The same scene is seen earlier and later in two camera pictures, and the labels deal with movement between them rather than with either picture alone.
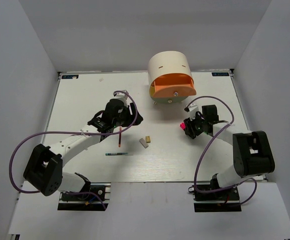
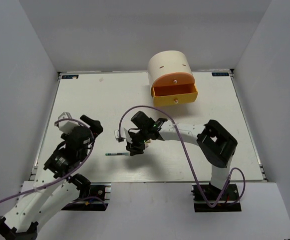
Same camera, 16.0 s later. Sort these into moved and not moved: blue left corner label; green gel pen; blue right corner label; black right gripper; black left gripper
Moved: black right gripper; black left gripper
Not moved: green gel pen; blue right corner label; blue left corner label
